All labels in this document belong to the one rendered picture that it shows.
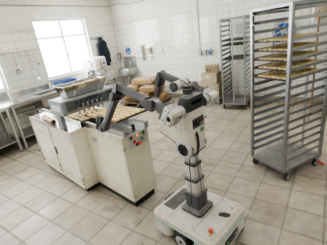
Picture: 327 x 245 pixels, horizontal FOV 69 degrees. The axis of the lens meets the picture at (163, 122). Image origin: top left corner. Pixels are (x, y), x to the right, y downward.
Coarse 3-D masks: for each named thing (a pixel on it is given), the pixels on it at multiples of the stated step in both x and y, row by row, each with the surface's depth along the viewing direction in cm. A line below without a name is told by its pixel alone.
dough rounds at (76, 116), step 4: (92, 108) 310; (96, 108) 307; (76, 112) 302; (84, 112) 301; (88, 112) 295; (68, 116) 292; (72, 116) 288; (76, 116) 290; (80, 116) 285; (76, 120) 278; (80, 120) 274; (84, 120) 270
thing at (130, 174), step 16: (128, 128) 248; (96, 144) 267; (112, 144) 241; (144, 144) 249; (96, 160) 282; (112, 160) 253; (128, 160) 237; (144, 160) 252; (112, 176) 267; (128, 176) 242; (144, 176) 256; (128, 192) 254; (144, 192) 260
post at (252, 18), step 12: (252, 12) 240; (252, 36) 248; (252, 48) 252; (252, 72) 261; (252, 96) 271; (252, 108) 276; (252, 120) 281; (252, 132) 286; (252, 144) 292; (252, 156) 298
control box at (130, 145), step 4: (144, 128) 242; (136, 132) 235; (140, 132) 238; (128, 136) 228; (132, 136) 232; (140, 136) 239; (144, 136) 243; (128, 140) 229; (132, 140) 232; (136, 140) 236; (140, 140) 240; (144, 140) 244; (128, 144) 230; (132, 144) 233; (136, 144) 237; (128, 148) 232; (132, 148) 234
